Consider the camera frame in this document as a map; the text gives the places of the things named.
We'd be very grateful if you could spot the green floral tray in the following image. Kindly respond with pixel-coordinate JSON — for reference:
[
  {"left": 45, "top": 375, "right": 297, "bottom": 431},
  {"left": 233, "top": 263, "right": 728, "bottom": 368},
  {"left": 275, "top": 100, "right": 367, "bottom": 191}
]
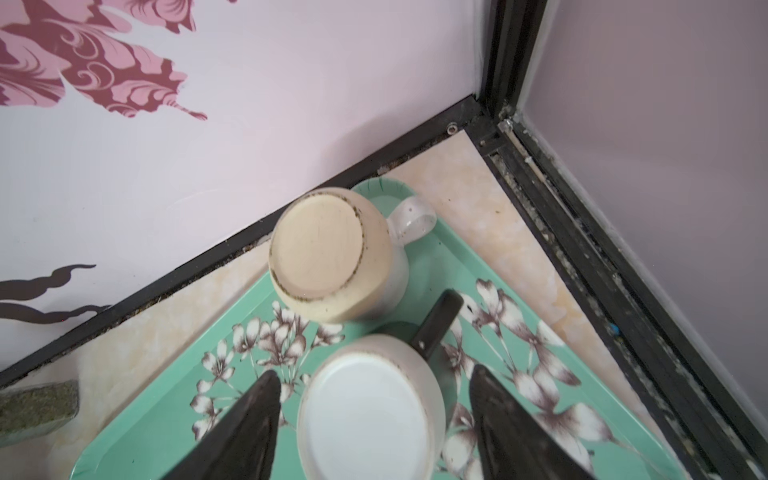
[{"left": 70, "top": 176, "right": 688, "bottom": 480}]

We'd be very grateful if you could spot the glass spice jar black lid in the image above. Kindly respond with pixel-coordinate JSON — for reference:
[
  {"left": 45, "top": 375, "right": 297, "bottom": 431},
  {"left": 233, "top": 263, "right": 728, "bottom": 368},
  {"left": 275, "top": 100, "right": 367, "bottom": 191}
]
[{"left": 1, "top": 380, "right": 80, "bottom": 447}]

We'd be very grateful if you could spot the cream beige mug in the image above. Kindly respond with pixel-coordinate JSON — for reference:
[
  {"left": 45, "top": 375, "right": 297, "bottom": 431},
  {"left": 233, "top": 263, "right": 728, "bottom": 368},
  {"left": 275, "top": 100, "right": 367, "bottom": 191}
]
[{"left": 268, "top": 187, "right": 437, "bottom": 325}]

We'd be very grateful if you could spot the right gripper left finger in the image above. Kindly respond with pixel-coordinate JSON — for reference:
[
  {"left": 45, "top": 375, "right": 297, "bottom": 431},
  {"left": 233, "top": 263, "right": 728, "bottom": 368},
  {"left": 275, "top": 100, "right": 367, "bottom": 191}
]
[{"left": 165, "top": 371, "right": 281, "bottom": 480}]

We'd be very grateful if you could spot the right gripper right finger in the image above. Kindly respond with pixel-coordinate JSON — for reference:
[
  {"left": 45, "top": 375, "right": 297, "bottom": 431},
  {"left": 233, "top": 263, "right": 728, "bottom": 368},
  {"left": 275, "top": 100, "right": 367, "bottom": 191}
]
[{"left": 469, "top": 365, "right": 592, "bottom": 480}]

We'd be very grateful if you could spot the black mug white base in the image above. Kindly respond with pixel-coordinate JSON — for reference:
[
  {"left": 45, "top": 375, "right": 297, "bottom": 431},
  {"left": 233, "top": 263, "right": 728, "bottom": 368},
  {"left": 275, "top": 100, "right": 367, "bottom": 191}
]
[{"left": 297, "top": 289, "right": 463, "bottom": 480}]

